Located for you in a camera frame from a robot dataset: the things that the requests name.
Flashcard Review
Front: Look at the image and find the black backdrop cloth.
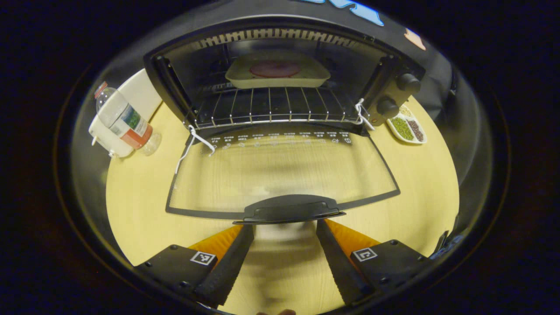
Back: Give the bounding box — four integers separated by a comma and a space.
87, 0, 495, 228

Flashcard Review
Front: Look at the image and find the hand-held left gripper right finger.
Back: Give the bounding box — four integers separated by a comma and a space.
316, 219, 438, 307

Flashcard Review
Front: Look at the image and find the white divided dish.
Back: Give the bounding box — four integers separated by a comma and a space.
386, 104, 428, 145

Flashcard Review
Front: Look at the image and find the clear red-label water bottle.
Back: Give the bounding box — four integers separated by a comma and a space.
94, 81, 162, 157

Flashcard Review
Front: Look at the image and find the pink round ham slice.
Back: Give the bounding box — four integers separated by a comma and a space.
249, 60, 301, 78

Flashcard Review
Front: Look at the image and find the pile of red beans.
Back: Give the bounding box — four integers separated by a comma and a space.
407, 119, 425, 142

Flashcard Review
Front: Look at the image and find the cream square plate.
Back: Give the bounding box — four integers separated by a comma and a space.
224, 55, 332, 89

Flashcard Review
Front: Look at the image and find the black electric oven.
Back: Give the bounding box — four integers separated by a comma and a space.
143, 17, 426, 226

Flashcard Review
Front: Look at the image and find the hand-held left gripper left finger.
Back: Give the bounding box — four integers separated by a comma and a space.
133, 224, 255, 308

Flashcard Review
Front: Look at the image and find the white toaster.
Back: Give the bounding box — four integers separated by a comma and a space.
89, 68, 163, 158

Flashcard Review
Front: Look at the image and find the pile of green beans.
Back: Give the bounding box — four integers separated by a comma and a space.
391, 117, 414, 141

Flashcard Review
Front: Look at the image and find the white string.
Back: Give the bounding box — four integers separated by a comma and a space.
175, 125, 216, 175
353, 98, 376, 131

